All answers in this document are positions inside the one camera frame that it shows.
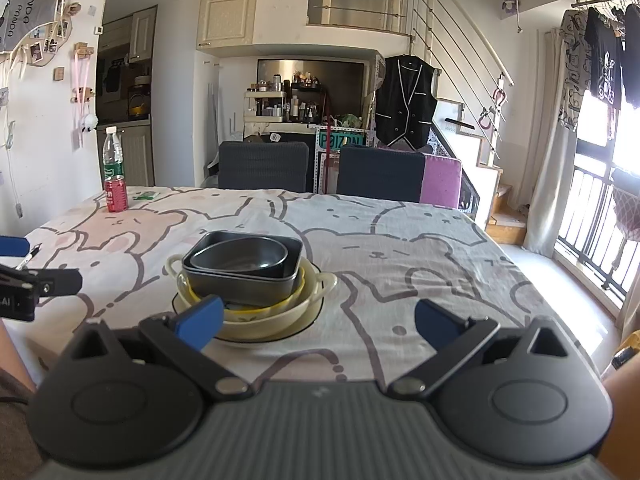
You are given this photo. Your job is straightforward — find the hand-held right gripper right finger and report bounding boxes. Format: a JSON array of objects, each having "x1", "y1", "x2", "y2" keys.
[{"x1": 386, "y1": 298, "x2": 572, "y2": 399}]

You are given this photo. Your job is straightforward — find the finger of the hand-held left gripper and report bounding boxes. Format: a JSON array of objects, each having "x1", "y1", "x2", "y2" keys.
[
  {"x1": 0, "y1": 236, "x2": 32, "y2": 257},
  {"x1": 0, "y1": 266, "x2": 84, "y2": 298}
]

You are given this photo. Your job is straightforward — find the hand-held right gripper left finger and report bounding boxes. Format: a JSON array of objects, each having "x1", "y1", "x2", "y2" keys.
[{"x1": 70, "y1": 295, "x2": 249, "y2": 402}]

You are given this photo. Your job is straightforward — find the large rectangular steel tray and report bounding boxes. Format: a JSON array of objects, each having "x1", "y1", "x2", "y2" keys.
[{"x1": 181, "y1": 231, "x2": 304, "y2": 307}]

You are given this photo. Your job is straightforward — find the cream bowl with handles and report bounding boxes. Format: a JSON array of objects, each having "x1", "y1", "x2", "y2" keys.
[{"x1": 166, "y1": 254, "x2": 339, "y2": 342}]

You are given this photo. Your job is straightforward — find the small steel container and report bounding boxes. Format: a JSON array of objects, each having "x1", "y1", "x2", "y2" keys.
[{"x1": 191, "y1": 238, "x2": 291, "y2": 279}]

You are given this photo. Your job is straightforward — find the white plate dark rim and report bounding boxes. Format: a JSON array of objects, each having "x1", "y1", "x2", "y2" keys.
[{"x1": 171, "y1": 290, "x2": 322, "y2": 347}]

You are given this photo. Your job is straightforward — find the pale yellow floral bowl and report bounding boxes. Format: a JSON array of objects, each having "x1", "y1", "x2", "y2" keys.
[{"x1": 176, "y1": 259, "x2": 307, "y2": 313}]

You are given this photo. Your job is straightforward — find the black pen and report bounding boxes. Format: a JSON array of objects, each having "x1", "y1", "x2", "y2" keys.
[{"x1": 15, "y1": 243, "x2": 42, "y2": 271}]

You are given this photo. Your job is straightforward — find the person's left leg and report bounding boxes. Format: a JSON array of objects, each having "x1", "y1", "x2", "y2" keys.
[{"x1": 0, "y1": 317, "x2": 38, "y2": 396}]

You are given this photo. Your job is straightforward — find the person's leg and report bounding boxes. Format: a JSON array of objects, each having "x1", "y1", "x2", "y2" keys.
[
  {"x1": 0, "y1": 317, "x2": 38, "y2": 396},
  {"x1": 597, "y1": 360, "x2": 640, "y2": 468}
]

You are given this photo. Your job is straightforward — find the bear print tablecloth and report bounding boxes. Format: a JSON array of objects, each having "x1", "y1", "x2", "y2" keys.
[{"x1": 20, "y1": 186, "x2": 603, "y2": 391}]

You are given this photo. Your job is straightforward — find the red soda can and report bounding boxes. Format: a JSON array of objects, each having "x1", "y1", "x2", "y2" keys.
[{"x1": 104, "y1": 175, "x2": 129, "y2": 213}]

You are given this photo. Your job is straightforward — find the green label plastic water bottle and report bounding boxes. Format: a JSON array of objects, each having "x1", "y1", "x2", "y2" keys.
[{"x1": 102, "y1": 126, "x2": 124, "y2": 181}]

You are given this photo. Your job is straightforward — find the brown shorts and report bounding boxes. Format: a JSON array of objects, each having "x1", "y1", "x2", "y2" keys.
[{"x1": 0, "y1": 375, "x2": 43, "y2": 480}]

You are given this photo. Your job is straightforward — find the white staircase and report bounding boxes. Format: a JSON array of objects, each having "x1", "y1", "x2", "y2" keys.
[{"x1": 430, "y1": 100, "x2": 528, "y2": 246}]

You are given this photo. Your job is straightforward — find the purple cloth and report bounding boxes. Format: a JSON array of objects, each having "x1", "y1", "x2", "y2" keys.
[{"x1": 420, "y1": 154, "x2": 463, "y2": 210}]

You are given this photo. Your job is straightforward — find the beige kitchen cabinet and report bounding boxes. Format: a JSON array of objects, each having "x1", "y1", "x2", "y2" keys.
[{"x1": 97, "y1": 125, "x2": 154, "y2": 188}]

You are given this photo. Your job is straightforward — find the dark grey chair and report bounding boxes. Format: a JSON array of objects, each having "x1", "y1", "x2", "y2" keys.
[
  {"x1": 218, "y1": 141, "x2": 310, "y2": 194},
  {"x1": 336, "y1": 146, "x2": 427, "y2": 203}
]

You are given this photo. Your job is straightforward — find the cream window curtain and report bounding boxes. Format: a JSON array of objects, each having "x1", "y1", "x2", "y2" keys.
[{"x1": 522, "y1": 27, "x2": 573, "y2": 258}]

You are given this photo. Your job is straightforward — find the black balcony railing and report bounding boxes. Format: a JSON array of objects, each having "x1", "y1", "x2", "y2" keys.
[{"x1": 555, "y1": 165, "x2": 640, "y2": 311}]

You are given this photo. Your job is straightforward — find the person's right leg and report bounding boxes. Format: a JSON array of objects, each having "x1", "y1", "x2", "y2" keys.
[{"x1": 597, "y1": 360, "x2": 640, "y2": 468}]

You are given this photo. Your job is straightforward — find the teal sign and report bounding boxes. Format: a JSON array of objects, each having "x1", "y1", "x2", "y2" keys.
[{"x1": 316, "y1": 131, "x2": 366, "y2": 153}]

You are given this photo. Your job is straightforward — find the white trolley cart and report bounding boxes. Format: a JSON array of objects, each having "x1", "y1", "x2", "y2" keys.
[{"x1": 243, "y1": 91, "x2": 288, "y2": 143}]

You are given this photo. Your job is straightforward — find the black vest white trim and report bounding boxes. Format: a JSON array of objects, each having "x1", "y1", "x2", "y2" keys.
[{"x1": 375, "y1": 55, "x2": 440, "y2": 147}]

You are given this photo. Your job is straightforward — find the black shelf with bottles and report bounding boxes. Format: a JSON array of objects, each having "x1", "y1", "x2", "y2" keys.
[{"x1": 244, "y1": 57, "x2": 373, "y2": 148}]

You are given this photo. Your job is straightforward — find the metal stair railing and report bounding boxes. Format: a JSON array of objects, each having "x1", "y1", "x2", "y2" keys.
[{"x1": 307, "y1": 0, "x2": 516, "y2": 161}]

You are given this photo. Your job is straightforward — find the white patterned hanging garment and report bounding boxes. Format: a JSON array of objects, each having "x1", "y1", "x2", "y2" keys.
[{"x1": 559, "y1": 10, "x2": 593, "y2": 133}]

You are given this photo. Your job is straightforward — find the beige upper cabinet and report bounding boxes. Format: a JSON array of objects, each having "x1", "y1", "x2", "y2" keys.
[{"x1": 197, "y1": 0, "x2": 258, "y2": 48}]

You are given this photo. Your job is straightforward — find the black hanging t-shirt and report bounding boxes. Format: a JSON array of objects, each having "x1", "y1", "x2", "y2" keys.
[{"x1": 585, "y1": 5, "x2": 626, "y2": 108}]

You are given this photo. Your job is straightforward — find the wall photo collage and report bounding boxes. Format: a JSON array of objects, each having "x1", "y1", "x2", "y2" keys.
[{"x1": 0, "y1": 0, "x2": 76, "y2": 68}]

